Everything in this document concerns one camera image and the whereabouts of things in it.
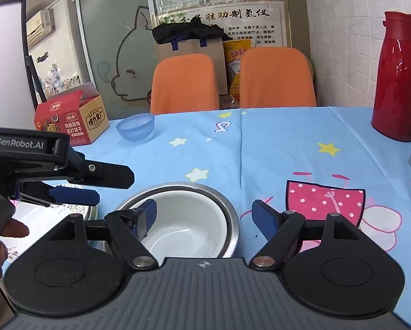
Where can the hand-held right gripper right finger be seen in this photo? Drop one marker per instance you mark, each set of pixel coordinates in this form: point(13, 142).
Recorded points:
point(264, 221)

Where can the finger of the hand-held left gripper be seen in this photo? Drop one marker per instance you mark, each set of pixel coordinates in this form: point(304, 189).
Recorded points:
point(76, 196)
point(105, 175)

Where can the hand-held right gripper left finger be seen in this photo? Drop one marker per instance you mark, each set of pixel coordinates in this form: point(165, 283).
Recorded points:
point(149, 218)

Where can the stainless steel bowl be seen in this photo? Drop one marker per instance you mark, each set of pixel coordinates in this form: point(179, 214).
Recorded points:
point(231, 220)

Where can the white ceramic bowl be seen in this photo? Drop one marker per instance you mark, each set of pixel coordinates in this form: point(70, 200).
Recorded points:
point(185, 220)

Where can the white plate with gold rim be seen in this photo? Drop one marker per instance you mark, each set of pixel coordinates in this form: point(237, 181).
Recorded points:
point(37, 223)

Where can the person's left hand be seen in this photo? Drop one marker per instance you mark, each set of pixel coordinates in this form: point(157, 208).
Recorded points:
point(14, 228)

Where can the red cracker box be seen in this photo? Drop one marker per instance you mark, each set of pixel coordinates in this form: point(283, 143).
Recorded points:
point(64, 123)

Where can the blue plastic bowl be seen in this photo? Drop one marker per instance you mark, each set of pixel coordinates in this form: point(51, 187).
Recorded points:
point(136, 127)

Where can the black metal stand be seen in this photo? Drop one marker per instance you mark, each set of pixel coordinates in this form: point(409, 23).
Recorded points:
point(33, 79)

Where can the pile of packaged toys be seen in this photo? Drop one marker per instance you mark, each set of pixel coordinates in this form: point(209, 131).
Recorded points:
point(61, 80)

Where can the blue cartoon printed tablecloth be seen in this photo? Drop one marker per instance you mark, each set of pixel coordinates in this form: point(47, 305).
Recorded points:
point(277, 137)

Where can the whiteboard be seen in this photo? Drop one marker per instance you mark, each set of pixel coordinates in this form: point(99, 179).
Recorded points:
point(6, 68)

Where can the orange chair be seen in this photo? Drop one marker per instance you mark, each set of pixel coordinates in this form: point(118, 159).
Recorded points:
point(185, 86)
point(277, 79)

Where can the frosted glass door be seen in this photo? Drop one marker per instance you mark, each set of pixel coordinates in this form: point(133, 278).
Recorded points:
point(112, 41)

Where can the brown paper bag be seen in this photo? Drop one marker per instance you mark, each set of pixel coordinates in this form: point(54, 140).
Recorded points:
point(191, 48)

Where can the black cloth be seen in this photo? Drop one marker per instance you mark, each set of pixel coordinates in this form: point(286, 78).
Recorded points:
point(188, 31)

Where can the yellow snack bag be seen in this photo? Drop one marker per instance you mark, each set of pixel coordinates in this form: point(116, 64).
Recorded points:
point(236, 55)

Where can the red thermos jug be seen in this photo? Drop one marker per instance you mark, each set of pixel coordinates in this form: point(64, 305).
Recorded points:
point(396, 82)

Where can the wall air conditioner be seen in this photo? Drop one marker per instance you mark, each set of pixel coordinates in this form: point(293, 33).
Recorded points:
point(40, 27)

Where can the framed wall poster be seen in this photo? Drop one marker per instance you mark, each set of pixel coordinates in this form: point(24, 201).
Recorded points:
point(253, 17)

